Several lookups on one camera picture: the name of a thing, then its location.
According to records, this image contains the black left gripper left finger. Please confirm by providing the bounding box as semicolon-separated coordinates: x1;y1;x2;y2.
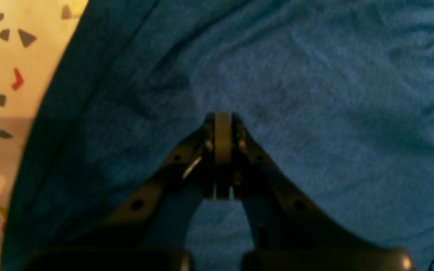
23;113;217;271

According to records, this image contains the blue t-shirt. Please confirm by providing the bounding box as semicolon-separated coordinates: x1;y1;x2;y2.
0;0;434;271

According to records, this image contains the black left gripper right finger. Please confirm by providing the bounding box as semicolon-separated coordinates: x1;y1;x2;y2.
215;113;415;271

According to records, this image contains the terrazzo patterned tablecloth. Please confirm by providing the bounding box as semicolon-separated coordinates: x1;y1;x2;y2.
0;0;88;256

